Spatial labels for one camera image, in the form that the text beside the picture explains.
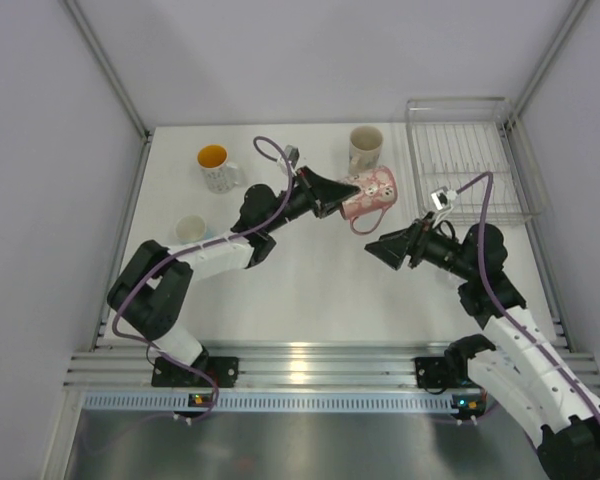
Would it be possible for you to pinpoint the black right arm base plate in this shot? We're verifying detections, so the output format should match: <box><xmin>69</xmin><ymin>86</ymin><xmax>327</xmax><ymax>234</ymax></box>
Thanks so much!
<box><xmin>414</xmin><ymin>356</ymin><xmax>476</xmax><ymax>395</ymax></box>

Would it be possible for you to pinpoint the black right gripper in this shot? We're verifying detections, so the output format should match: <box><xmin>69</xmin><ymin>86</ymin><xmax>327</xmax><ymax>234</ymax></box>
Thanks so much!
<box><xmin>366</xmin><ymin>210</ymin><xmax>476</xmax><ymax>281</ymax></box>

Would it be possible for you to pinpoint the white mug orange inside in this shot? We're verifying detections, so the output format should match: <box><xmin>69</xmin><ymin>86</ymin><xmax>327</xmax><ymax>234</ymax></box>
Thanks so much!
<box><xmin>197</xmin><ymin>144</ymin><xmax>246</xmax><ymax>194</ymax></box>

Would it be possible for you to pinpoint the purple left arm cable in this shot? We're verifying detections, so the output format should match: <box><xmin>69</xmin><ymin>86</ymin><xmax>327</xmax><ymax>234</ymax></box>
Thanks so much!
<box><xmin>111</xmin><ymin>135</ymin><xmax>301</xmax><ymax>419</ymax></box>

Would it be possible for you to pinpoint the grey slotted cable duct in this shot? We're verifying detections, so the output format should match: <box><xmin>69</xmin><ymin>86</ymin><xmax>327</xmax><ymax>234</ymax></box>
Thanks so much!
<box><xmin>83</xmin><ymin>392</ymin><xmax>464</xmax><ymax>414</ymax></box>

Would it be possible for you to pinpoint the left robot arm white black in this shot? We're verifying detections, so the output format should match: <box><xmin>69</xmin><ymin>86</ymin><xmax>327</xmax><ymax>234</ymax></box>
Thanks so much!
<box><xmin>107</xmin><ymin>167</ymin><xmax>360</xmax><ymax>386</ymax></box>

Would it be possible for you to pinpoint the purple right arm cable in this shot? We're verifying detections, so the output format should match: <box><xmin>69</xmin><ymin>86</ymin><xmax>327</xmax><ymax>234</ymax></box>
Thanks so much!
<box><xmin>449</xmin><ymin>170</ymin><xmax>600</xmax><ymax>480</ymax></box>

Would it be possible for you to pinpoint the metal wire dish rack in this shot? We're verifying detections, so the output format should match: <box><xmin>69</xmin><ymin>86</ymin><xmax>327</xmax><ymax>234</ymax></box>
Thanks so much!
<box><xmin>405</xmin><ymin>96</ymin><xmax>547</xmax><ymax>226</ymax></box>

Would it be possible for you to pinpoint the pink patterned mug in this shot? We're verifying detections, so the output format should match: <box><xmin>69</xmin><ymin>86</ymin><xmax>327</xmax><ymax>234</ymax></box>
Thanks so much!
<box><xmin>340</xmin><ymin>166</ymin><xmax>398</xmax><ymax>236</ymax></box>

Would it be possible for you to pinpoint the beige tall patterned mug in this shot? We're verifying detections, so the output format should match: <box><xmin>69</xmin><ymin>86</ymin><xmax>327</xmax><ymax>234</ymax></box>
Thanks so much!
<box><xmin>348</xmin><ymin>125</ymin><xmax>384</xmax><ymax>175</ymax></box>

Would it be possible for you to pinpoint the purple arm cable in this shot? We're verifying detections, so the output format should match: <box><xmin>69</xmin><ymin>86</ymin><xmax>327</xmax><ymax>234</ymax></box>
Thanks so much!
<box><xmin>449</xmin><ymin>170</ymin><xmax>600</xmax><ymax>480</ymax></box>
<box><xmin>111</xmin><ymin>135</ymin><xmax>301</xmax><ymax>419</ymax></box>

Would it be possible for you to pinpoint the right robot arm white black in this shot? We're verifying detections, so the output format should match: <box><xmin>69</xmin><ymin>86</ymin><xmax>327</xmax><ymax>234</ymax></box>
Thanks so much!
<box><xmin>365</xmin><ymin>216</ymin><xmax>600</xmax><ymax>479</ymax></box>

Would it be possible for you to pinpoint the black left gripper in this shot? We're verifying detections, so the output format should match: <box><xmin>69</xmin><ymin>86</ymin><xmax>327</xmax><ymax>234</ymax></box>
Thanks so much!
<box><xmin>262</xmin><ymin>165</ymin><xmax>359</xmax><ymax>234</ymax></box>

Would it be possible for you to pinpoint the light blue white cup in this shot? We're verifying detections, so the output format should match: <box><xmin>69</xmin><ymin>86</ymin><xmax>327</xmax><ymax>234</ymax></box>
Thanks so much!
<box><xmin>174</xmin><ymin>215</ymin><xmax>214</xmax><ymax>245</ymax></box>

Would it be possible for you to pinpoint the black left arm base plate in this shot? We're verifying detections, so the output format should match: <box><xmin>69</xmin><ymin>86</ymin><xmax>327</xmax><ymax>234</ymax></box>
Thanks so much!
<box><xmin>151</xmin><ymin>353</ymin><xmax>240</xmax><ymax>389</ymax></box>

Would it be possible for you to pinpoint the aluminium mounting rail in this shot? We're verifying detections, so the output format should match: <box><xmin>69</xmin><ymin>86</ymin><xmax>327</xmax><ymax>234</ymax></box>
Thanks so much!
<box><xmin>64</xmin><ymin>340</ymin><xmax>600</xmax><ymax>391</ymax></box>

